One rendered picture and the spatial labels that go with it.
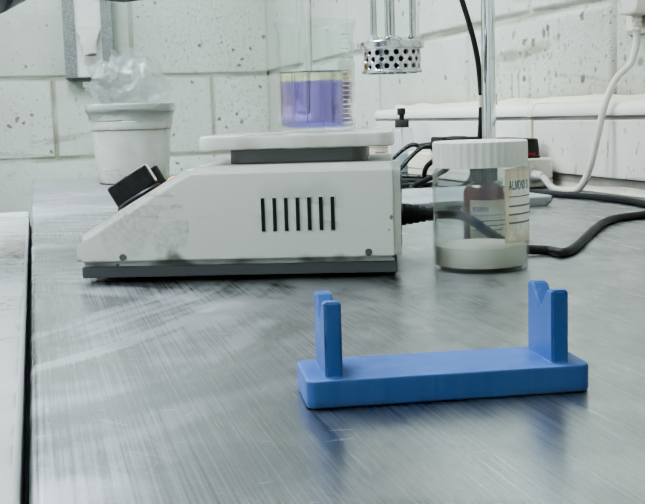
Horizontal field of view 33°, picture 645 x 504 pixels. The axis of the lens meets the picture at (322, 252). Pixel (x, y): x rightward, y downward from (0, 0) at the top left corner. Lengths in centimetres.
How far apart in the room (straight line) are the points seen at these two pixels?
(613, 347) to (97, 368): 21
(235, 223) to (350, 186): 7
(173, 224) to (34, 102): 247
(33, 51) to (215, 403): 277
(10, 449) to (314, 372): 10
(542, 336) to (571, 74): 106
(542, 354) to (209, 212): 31
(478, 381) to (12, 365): 20
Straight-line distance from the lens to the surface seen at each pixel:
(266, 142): 65
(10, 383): 43
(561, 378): 39
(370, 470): 31
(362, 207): 65
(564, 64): 146
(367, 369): 38
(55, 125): 313
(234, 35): 318
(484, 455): 32
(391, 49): 113
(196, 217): 66
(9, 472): 33
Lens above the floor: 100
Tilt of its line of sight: 7 degrees down
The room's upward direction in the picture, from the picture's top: 2 degrees counter-clockwise
